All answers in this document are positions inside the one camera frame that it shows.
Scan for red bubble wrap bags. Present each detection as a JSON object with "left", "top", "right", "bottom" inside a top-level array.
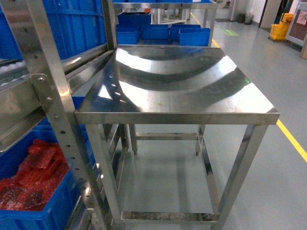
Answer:
[{"left": 0, "top": 138, "right": 69, "bottom": 211}]

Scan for blue plastic bin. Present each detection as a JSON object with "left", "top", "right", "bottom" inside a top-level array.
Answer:
[
  {"left": 141, "top": 24, "right": 169, "bottom": 40},
  {"left": 116, "top": 27, "right": 140, "bottom": 45},
  {"left": 179, "top": 28, "right": 211, "bottom": 46}
]

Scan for yellow mop bucket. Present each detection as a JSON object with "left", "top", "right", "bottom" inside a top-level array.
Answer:
[{"left": 268, "top": 13, "right": 294, "bottom": 41}]

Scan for blue bin with bubble wrap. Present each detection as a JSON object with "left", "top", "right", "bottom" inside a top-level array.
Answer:
[{"left": 0, "top": 125, "right": 80, "bottom": 230}]

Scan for stainless steel table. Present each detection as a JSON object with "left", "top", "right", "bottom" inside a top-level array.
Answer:
[{"left": 75, "top": 46, "right": 280, "bottom": 230}]

